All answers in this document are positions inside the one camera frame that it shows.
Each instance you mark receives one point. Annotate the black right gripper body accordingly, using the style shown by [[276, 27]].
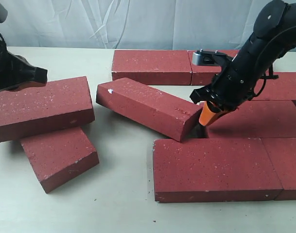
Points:
[[237, 79]]

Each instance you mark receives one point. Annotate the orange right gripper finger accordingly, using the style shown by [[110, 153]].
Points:
[[210, 113]]

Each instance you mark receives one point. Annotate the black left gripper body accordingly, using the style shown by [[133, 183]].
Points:
[[16, 73]]

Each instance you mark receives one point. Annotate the red brick with white chip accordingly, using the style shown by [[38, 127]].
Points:
[[162, 112]]

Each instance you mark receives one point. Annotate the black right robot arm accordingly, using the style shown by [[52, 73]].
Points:
[[274, 34]]

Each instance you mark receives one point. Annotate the red brick front large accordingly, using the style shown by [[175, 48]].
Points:
[[213, 170]]

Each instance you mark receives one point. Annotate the light blue backdrop cloth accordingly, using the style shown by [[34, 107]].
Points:
[[130, 24]]

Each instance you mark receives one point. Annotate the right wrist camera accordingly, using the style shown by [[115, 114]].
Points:
[[210, 58]]

